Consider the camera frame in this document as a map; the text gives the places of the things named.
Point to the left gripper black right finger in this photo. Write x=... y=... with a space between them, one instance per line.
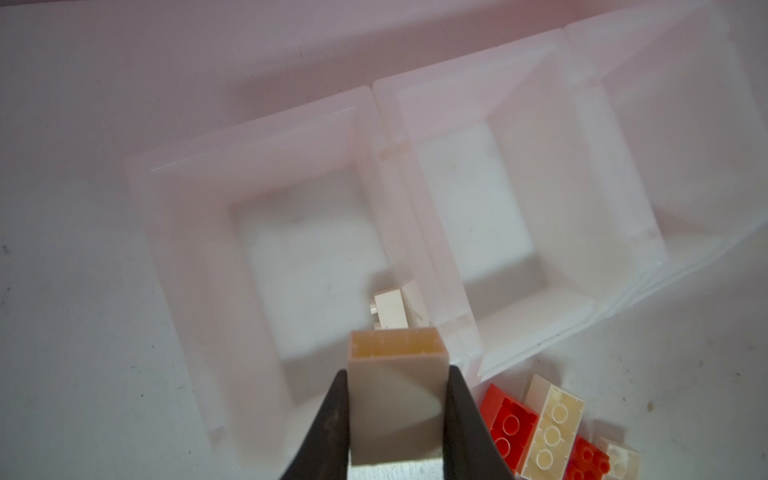
x=468 y=450

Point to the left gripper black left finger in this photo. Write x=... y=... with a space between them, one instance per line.
x=324 y=453

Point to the red two-by-two lego brick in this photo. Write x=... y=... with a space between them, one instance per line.
x=511 y=425

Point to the cream long lego brick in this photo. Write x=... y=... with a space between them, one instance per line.
x=559 y=417

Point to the white lego brick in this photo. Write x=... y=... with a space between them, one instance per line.
x=397 y=384

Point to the red L lego brick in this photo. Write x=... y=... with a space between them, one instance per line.
x=586 y=462

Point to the small cream lego brick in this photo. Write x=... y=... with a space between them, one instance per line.
x=624 y=463

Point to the white lego in bin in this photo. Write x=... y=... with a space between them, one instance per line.
x=400 y=308

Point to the left translucent plastic bin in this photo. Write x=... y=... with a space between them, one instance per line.
x=270 y=239

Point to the translucent plastic bin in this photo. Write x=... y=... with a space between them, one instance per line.
x=676 y=83
x=528 y=212
x=270 y=239

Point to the middle translucent plastic bin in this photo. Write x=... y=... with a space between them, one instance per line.
x=528 y=212

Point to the right translucent plastic bin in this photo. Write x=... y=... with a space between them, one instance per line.
x=676 y=83

